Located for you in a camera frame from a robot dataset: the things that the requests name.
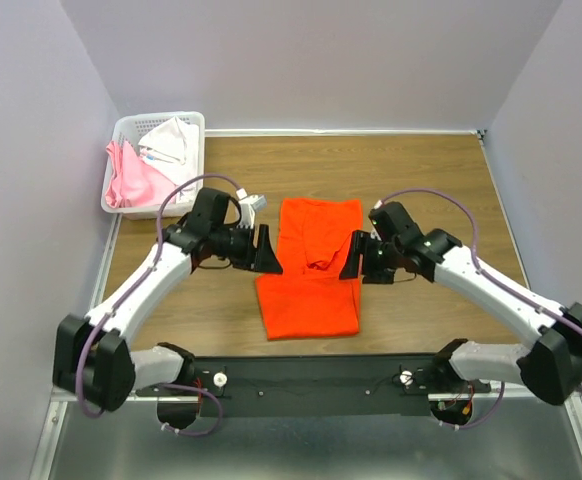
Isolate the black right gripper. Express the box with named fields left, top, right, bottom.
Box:
left=337, top=229, right=401, bottom=285

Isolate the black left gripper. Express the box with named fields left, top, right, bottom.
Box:
left=211, top=222, right=284, bottom=274

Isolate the orange t shirt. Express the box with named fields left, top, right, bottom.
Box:
left=255, top=198, right=363, bottom=340

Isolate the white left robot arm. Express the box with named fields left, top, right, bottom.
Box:
left=52, top=187, right=282, bottom=414

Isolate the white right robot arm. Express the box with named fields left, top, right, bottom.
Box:
left=339, top=202, right=582, bottom=405

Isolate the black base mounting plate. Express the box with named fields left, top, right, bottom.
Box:
left=136, top=353, right=491, bottom=428

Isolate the white t shirt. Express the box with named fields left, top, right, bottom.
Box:
left=138, top=117, right=201, bottom=186

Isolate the pink t shirt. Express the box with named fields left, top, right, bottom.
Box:
left=105, top=141, right=175, bottom=209

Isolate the white plastic laundry basket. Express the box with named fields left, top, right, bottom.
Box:
left=101, top=111, right=205, bottom=219

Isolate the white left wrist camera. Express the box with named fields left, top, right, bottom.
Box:
left=236, top=188, right=267, bottom=229

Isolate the aluminium frame rail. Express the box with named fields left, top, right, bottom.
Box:
left=28, top=357, right=582, bottom=480

